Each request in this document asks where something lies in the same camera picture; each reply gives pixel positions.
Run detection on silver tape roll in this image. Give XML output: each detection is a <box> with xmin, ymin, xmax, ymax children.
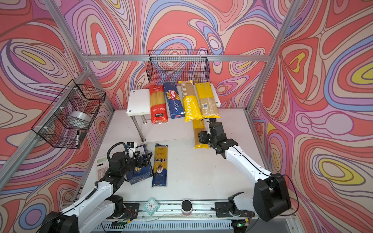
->
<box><xmin>69</xmin><ymin>111</ymin><xmax>91</xmax><ymax>124</ymax></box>

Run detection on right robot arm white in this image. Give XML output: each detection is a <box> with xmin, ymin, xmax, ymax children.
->
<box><xmin>198</xmin><ymin>118</ymin><xmax>291</xmax><ymax>222</ymax></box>

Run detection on black wire basket back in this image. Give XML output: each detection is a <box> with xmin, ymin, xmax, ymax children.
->
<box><xmin>146</xmin><ymin>49</ymin><xmax>210</xmax><ymax>85</ymax></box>

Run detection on small round speaker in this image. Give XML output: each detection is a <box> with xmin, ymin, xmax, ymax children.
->
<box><xmin>181</xmin><ymin>200</ymin><xmax>193</xmax><ymax>216</ymax></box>

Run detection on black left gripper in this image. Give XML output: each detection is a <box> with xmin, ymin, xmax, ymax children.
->
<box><xmin>119</xmin><ymin>150</ymin><xmax>152</xmax><ymax>178</ymax></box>

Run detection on white two-tier shelf rack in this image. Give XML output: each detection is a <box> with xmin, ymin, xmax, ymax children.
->
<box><xmin>126</xmin><ymin>83</ymin><xmax>221</xmax><ymax>143</ymax></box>

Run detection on black marker pen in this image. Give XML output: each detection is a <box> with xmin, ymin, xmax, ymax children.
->
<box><xmin>75</xmin><ymin>130</ymin><xmax>80</xmax><ymax>148</ymax></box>

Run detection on teal alarm clock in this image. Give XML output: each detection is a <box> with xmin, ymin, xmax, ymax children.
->
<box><xmin>144</xmin><ymin>198</ymin><xmax>160</xmax><ymax>216</ymax></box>

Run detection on dark blue pasta box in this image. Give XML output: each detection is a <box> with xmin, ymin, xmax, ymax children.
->
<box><xmin>127</xmin><ymin>144</ymin><xmax>153</xmax><ymax>184</ymax></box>

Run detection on aluminium frame profiles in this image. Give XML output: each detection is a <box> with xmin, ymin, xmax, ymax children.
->
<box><xmin>0</xmin><ymin>0</ymin><xmax>305</xmax><ymax>233</ymax></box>

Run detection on yellow Pastatime spaghetti pack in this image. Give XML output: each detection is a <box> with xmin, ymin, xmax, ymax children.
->
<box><xmin>192</xmin><ymin>120</ymin><xmax>209</xmax><ymax>149</ymax></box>

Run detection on white calculator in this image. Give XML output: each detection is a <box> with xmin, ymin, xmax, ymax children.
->
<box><xmin>96</xmin><ymin>156</ymin><xmax>109</xmax><ymax>180</ymax></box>

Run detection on dark blue spaghetti pack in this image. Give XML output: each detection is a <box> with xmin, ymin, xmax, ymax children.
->
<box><xmin>163</xmin><ymin>82</ymin><xmax>185</xmax><ymax>119</ymax></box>

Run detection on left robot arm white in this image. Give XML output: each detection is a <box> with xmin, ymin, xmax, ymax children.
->
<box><xmin>37</xmin><ymin>151</ymin><xmax>153</xmax><ymax>233</ymax></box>

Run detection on blue yellow Ankara spaghetti pack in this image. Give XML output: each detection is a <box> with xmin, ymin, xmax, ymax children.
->
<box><xmin>152</xmin><ymin>143</ymin><xmax>168</xmax><ymax>187</ymax></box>

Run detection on black wire basket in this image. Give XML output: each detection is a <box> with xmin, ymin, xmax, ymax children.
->
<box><xmin>32</xmin><ymin>80</ymin><xmax>106</xmax><ymax>149</ymax></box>
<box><xmin>146</xmin><ymin>49</ymin><xmax>210</xmax><ymax>85</ymax></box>

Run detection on black wire basket left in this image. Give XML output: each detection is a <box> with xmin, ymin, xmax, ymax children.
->
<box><xmin>32</xmin><ymin>80</ymin><xmax>106</xmax><ymax>149</ymax></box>

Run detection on red spaghetti pack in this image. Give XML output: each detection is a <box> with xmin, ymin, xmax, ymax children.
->
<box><xmin>149</xmin><ymin>85</ymin><xmax>168</xmax><ymax>124</ymax></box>

